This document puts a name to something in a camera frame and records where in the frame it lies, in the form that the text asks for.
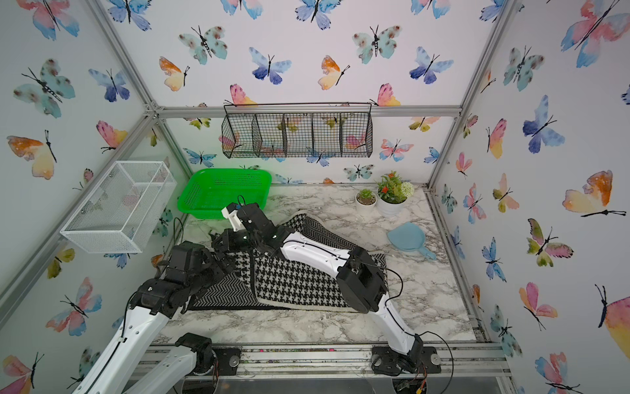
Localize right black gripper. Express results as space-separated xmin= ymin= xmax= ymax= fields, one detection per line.
xmin=204 ymin=229 xmax=262 ymax=254

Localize black white patterned knit scarf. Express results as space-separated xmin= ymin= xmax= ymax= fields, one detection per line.
xmin=190 ymin=228 xmax=355 ymax=313

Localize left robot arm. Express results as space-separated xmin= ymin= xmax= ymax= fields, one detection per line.
xmin=74 ymin=241 xmax=236 ymax=393

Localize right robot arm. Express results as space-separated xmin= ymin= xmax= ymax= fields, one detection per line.
xmin=212 ymin=220 xmax=423 ymax=356

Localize green plastic basket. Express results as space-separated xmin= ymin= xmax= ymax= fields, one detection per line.
xmin=177 ymin=168 xmax=272 ymax=220

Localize small succulent in white pot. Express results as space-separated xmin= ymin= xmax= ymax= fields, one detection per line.
xmin=354 ymin=189 xmax=377 ymax=216

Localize flowering plant in white pot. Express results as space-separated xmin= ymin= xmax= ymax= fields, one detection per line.
xmin=377 ymin=172 xmax=415 ymax=218

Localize light blue plastic scoop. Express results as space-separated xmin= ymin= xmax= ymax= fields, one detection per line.
xmin=387 ymin=223 xmax=436 ymax=260

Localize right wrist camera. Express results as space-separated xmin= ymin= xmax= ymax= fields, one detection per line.
xmin=221 ymin=203 xmax=270 ymax=231

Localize white mesh wall basket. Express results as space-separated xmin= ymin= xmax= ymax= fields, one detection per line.
xmin=60 ymin=161 xmax=177 ymax=254

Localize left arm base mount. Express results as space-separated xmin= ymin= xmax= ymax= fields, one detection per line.
xmin=185 ymin=347 xmax=242 ymax=378

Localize black wire wall basket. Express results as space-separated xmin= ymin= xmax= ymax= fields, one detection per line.
xmin=219 ymin=102 xmax=373 ymax=159

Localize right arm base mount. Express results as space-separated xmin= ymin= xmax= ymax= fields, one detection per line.
xmin=370 ymin=346 xmax=441 ymax=377

